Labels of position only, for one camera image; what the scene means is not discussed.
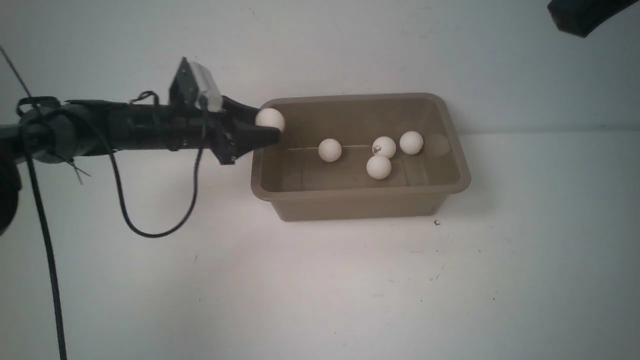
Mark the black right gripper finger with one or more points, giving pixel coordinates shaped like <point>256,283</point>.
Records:
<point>581,17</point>

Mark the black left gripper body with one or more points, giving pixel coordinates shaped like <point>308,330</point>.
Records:
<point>191,128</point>

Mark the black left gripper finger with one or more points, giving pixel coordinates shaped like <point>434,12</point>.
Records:
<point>236,112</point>
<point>246,139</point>

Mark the white ping-pong ball with logo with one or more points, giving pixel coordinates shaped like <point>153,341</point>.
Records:
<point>384,146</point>

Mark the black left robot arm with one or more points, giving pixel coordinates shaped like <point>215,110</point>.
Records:
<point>56,133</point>

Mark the tan plastic storage bin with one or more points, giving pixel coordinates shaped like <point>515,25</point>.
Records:
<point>300,186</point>

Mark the black cable tie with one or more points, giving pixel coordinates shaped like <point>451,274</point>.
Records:
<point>15,72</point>

